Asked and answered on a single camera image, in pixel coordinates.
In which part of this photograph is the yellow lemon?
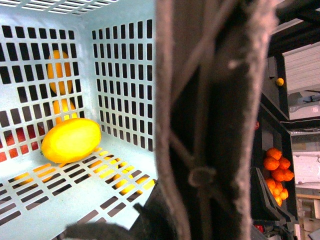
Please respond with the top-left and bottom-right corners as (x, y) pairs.
(41, 118), (102, 164)

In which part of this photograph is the brown basket handle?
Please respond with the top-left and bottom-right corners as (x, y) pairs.
(65, 0), (278, 240)

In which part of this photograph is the pile of oranges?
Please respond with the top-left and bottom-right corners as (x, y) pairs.
(263, 147), (295, 207)

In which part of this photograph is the orange yellow mango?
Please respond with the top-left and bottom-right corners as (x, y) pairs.
(46, 49), (73, 95)

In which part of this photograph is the light blue plastic basket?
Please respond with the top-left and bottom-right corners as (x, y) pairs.
(0, 0), (158, 240)

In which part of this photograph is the black shelf frame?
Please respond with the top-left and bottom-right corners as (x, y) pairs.
(250, 0), (320, 240)

